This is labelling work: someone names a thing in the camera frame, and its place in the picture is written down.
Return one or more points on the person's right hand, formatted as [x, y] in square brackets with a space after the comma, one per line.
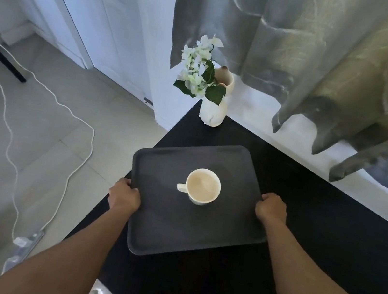
[271, 209]

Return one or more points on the person's left hand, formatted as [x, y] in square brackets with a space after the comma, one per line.
[124, 197]

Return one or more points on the person's right thumb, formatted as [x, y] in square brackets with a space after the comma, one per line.
[265, 197]

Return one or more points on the person's left thumb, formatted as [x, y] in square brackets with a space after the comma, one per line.
[127, 183]

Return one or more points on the dark grey serving tray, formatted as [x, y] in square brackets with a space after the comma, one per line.
[175, 219]

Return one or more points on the person's left forearm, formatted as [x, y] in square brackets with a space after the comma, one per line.
[62, 260]

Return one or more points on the person's right forearm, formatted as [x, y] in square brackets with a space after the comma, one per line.
[310, 292]

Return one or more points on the white coffee mug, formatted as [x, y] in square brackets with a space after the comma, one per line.
[203, 186]

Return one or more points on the white ceramic vase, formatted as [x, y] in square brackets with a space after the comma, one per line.
[215, 110]

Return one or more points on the white power strip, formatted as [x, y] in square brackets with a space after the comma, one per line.
[22, 248]

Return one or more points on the white artificial flowers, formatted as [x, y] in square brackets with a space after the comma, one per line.
[201, 69]

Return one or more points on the grey green curtain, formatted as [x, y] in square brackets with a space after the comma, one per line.
[324, 63]

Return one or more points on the white door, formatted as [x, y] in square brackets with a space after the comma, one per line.
[101, 13]

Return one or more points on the black stand leg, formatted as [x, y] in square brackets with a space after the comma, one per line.
[1, 57]

